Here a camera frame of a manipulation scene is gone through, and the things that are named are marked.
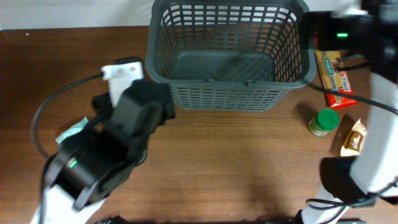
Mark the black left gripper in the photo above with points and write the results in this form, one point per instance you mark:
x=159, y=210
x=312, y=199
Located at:
x=104, y=109

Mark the green lid spice jar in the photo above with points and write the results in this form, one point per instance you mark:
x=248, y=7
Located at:
x=324, y=122

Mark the glutinous rice bag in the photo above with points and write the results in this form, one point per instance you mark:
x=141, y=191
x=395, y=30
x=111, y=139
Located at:
x=354, y=142

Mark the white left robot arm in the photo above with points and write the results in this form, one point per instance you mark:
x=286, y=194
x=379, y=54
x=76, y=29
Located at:
x=90, y=164

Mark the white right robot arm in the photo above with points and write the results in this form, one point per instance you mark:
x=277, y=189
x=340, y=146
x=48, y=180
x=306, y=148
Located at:
x=370, y=32

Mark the red yellow spaghetti pack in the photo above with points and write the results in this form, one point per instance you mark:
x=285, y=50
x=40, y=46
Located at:
x=332, y=79

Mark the green wet wipes packet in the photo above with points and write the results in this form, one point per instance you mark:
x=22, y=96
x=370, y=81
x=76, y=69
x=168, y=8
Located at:
x=74, y=129

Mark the grey plastic basket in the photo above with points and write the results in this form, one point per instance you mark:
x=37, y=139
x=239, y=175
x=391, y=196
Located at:
x=229, y=55

